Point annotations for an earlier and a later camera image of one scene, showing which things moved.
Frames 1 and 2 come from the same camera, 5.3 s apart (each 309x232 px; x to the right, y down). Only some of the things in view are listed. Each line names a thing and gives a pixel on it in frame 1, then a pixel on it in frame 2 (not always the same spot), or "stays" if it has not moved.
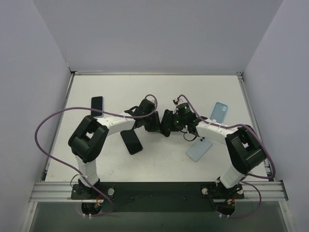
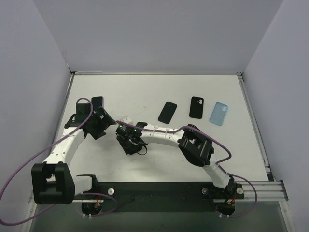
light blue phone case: x=219 y=112 stays
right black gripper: x=166 y=123 → x=128 y=144
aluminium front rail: x=62 y=192 stays
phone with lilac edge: x=97 y=103 stays
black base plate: x=159 y=196 stays
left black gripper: x=156 y=121 → x=102 y=118
